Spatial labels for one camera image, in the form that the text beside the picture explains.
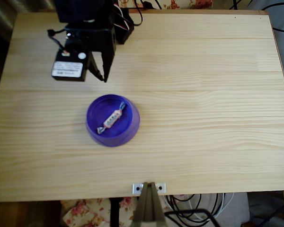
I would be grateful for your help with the black robot arm with base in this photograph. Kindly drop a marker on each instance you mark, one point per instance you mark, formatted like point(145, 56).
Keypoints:
point(85, 11)

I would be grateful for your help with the floral fabric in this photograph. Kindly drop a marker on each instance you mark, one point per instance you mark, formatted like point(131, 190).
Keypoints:
point(180, 3)
point(85, 212)

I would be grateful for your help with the candy with twisted ends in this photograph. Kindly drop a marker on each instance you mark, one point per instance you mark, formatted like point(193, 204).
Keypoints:
point(112, 118)

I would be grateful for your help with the black post under table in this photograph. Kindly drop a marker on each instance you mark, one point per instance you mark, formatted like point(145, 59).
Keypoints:
point(114, 212)

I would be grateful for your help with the metal table clamp bracket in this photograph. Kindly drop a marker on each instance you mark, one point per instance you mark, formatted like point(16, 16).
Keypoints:
point(149, 205)

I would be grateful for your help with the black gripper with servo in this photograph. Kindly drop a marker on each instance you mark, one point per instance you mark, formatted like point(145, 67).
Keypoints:
point(108, 46)

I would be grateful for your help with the white metal bracket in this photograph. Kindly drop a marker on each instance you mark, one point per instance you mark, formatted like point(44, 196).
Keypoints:
point(138, 188)

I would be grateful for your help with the purple plastic bowl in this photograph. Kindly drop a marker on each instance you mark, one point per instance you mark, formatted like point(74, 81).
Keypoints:
point(130, 123)

